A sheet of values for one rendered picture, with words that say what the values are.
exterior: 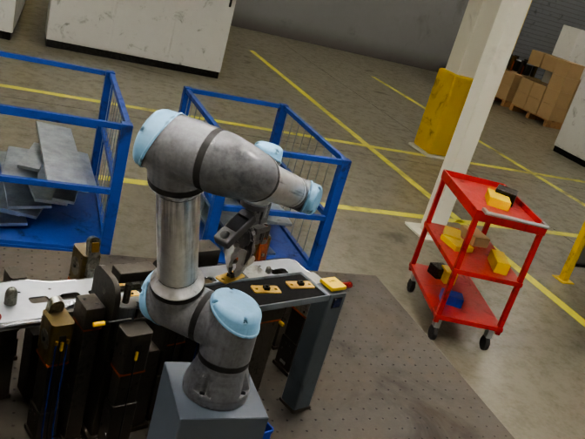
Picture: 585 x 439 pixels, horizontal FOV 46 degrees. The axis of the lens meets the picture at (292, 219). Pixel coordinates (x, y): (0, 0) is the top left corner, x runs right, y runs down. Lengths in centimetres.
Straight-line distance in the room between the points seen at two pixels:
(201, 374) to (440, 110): 786
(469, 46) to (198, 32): 371
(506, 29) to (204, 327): 479
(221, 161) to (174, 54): 886
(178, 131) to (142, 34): 869
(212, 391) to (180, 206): 43
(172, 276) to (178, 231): 13
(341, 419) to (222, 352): 92
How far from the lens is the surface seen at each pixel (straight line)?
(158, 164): 123
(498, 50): 594
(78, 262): 218
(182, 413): 151
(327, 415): 232
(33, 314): 193
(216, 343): 147
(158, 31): 992
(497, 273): 446
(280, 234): 486
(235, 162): 118
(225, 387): 152
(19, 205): 422
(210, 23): 1004
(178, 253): 138
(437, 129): 917
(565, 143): 1255
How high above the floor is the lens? 204
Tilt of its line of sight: 21 degrees down
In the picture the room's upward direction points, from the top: 16 degrees clockwise
